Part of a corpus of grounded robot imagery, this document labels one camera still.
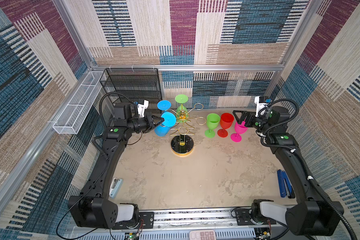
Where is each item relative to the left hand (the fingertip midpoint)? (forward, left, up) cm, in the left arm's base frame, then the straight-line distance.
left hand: (164, 117), depth 69 cm
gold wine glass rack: (+7, -8, -32) cm, 34 cm away
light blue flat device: (-20, +29, -33) cm, 48 cm away
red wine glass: (+16, -37, -21) cm, 45 cm away
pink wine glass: (+10, -43, -22) cm, 50 cm away
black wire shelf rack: (+44, +20, -13) cm, 50 cm away
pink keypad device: (-42, -17, -33) cm, 56 cm away
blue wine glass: (+14, +1, -5) cm, 15 cm away
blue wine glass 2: (+1, -2, -3) cm, 4 cm away
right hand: (+4, -37, -3) cm, 37 cm away
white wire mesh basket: (+14, +59, -17) cm, 63 cm away
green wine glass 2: (+7, -8, -3) cm, 11 cm away
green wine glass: (+14, -27, -19) cm, 36 cm away
